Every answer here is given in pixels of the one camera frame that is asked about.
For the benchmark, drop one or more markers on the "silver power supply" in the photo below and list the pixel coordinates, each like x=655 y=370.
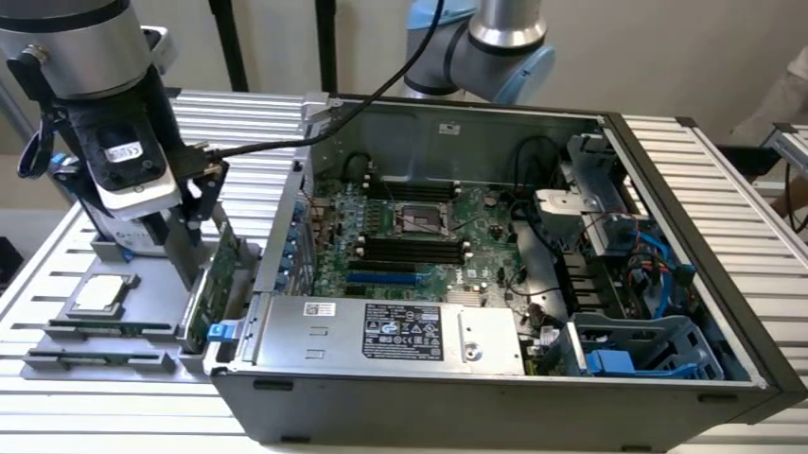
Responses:
x=392 y=336

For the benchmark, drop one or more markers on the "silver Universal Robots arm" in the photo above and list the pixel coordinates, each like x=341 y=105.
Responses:
x=77 y=47

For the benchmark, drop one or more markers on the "black expansion slot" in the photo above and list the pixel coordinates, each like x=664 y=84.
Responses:
x=382 y=267

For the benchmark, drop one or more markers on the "black open PC case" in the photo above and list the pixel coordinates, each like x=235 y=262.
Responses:
x=442 y=406

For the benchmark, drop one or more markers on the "CPU socket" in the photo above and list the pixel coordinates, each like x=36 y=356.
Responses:
x=422 y=218

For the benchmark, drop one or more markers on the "black tripod pole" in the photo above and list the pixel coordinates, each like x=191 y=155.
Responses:
x=229 y=42
x=328 y=42

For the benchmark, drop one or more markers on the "metal slat side table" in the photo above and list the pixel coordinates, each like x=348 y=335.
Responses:
x=790 y=142

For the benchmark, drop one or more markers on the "green RAM stick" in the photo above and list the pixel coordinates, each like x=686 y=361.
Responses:
x=107 y=326
x=95 y=355

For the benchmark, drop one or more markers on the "black RAM slot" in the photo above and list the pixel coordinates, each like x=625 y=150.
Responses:
x=413 y=253
x=413 y=259
x=413 y=192
x=413 y=240
x=413 y=247
x=413 y=187
x=413 y=197
x=413 y=182

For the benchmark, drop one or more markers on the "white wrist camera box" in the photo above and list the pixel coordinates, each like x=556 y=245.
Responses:
x=135 y=189

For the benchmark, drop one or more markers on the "small silver heatsink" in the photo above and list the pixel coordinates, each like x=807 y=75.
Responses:
x=465 y=296

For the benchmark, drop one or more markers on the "person in beige clothes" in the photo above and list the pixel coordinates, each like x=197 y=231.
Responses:
x=779 y=94

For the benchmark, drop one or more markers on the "blue case latch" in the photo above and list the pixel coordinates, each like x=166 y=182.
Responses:
x=219 y=336

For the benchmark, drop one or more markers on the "black wrist connector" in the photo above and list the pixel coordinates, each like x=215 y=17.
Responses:
x=28 y=71

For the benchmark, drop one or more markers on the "green motherboard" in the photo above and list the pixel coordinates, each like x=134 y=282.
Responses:
x=480 y=227

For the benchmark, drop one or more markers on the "blue plastic drive cage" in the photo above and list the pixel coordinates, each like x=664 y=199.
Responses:
x=670 y=340

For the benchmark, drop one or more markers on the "grey parts rack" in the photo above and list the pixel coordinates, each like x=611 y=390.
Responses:
x=158 y=340

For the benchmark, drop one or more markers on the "silver CPU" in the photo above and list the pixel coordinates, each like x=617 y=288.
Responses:
x=101 y=292

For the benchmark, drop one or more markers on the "metal disk bay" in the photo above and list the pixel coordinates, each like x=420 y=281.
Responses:
x=584 y=189

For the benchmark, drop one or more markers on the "green gpu card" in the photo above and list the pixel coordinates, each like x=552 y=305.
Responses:
x=218 y=284

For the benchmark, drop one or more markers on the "blue expansion slot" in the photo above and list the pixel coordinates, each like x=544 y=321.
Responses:
x=378 y=278

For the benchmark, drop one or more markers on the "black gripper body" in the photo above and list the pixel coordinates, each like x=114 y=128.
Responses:
x=169 y=118

